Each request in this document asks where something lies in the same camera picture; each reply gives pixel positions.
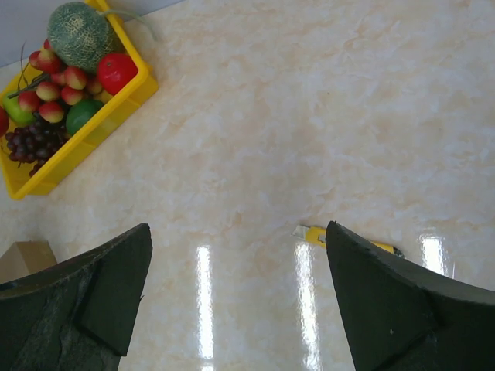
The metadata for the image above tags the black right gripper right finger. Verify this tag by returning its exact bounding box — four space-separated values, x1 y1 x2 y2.
326 221 494 370

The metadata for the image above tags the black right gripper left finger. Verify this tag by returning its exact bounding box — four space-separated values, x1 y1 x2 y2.
1 223 152 370

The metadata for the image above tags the brown cardboard express box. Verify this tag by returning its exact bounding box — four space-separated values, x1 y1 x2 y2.
0 240 57 284

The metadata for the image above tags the yellow utility knife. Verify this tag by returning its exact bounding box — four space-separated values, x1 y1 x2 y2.
292 225 405 258

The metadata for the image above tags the dark purple grape bunch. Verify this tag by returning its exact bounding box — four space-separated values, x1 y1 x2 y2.
4 117 69 177

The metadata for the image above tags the green lime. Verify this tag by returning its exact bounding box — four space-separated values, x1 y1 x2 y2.
66 99 104 135

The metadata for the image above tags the green apple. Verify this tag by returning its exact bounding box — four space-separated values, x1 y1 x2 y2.
2 92 35 128

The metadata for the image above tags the yellow plastic fruit tray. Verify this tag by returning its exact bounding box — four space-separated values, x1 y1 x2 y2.
1 1 158 199

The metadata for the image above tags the red apple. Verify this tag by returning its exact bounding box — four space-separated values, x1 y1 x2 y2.
0 107 10 137

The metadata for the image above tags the red tomato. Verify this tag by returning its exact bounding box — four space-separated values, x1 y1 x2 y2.
97 53 138 96

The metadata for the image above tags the green netted melon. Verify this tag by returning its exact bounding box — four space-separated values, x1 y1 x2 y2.
47 2 125 73

